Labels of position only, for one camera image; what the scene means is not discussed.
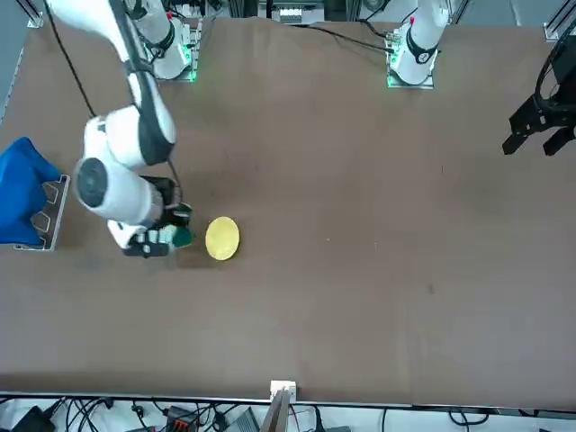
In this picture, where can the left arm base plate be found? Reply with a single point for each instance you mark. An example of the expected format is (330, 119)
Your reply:
(418, 85)

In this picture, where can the blue cloth bag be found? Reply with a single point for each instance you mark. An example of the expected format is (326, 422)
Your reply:
(22, 193)

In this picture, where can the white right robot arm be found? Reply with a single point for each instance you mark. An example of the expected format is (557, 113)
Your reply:
(117, 189)

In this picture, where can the small yellow dish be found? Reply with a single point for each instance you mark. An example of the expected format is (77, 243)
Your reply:
(222, 238)

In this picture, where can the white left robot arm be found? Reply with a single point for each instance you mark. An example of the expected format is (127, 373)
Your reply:
(420, 40)

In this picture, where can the white terminal block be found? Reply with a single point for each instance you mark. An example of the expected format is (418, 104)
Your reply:
(290, 17)

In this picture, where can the black power adapter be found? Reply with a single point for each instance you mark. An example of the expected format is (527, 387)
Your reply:
(31, 420)

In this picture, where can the power strip with red switches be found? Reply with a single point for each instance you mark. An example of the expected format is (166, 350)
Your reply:
(180, 423)

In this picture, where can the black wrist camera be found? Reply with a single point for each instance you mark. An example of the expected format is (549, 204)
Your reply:
(148, 249)

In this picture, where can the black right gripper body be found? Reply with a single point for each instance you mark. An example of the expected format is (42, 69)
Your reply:
(177, 215)

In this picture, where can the grey power adapter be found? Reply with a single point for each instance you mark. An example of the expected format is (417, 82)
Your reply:
(243, 423)

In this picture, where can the aluminium rail with cutouts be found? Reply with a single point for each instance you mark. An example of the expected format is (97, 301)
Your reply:
(54, 216)

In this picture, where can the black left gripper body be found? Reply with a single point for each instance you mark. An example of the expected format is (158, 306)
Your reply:
(564, 103)

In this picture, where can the aluminium post with white bracket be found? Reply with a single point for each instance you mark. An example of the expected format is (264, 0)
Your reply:
(283, 389)

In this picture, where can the green and yellow sponge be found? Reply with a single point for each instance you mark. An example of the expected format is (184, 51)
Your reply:
(183, 237)

